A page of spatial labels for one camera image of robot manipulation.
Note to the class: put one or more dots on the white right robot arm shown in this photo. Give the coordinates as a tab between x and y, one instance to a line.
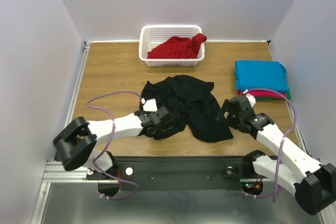
311	182

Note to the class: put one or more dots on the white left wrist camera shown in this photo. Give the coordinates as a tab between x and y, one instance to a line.
149	105

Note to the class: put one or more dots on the white plastic basket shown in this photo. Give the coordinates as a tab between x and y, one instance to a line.
152	36

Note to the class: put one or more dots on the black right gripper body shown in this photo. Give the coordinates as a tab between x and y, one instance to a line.
233	114

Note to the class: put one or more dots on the aluminium frame rail left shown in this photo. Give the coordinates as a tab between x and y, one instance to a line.
76	89

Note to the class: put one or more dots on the folded blue t shirt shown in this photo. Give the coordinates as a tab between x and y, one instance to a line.
255	74

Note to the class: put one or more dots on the aluminium frame rail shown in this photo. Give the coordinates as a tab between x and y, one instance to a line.
76	89
296	129

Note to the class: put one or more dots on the black t shirt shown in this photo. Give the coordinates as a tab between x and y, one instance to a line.
190	102

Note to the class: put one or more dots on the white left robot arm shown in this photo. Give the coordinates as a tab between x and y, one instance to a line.
75	144

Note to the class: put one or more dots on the aluminium frame rail right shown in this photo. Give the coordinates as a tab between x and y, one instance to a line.
296	129

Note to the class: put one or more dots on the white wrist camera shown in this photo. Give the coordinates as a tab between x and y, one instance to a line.
250	97
149	105

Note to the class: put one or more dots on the folded pink t shirt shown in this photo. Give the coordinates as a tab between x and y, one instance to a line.
286	94

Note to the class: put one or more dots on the folded green t shirt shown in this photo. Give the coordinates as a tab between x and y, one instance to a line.
266	96

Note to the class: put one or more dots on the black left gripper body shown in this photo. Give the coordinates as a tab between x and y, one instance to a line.
157	132

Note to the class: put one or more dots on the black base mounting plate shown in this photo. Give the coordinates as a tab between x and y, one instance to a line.
184	173

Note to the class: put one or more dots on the red t shirt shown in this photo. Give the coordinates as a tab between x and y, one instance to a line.
178	48

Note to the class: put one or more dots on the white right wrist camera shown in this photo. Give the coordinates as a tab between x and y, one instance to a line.
250	97

